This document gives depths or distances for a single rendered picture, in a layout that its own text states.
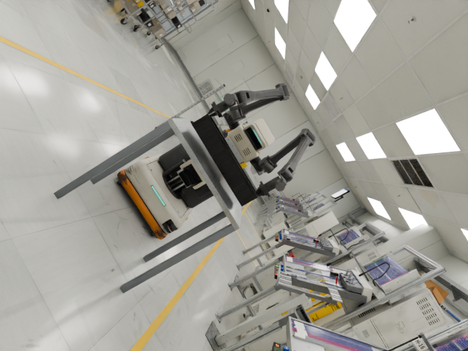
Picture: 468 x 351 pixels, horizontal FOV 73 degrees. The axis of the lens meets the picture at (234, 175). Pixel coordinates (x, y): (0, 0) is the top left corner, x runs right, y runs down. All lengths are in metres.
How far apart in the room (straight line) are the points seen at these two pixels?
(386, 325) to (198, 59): 11.03
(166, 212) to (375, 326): 2.02
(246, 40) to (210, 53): 1.41
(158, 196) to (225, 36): 10.63
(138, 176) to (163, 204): 0.28
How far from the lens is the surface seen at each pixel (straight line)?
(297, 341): 2.06
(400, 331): 3.30
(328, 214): 7.68
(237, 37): 12.64
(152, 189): 2.51
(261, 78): 12.08
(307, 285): 3.00
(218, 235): 1.79
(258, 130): 2.34
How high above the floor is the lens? 1.14
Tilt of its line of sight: 7 degrees down
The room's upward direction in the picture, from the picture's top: 60 degrees clockwise
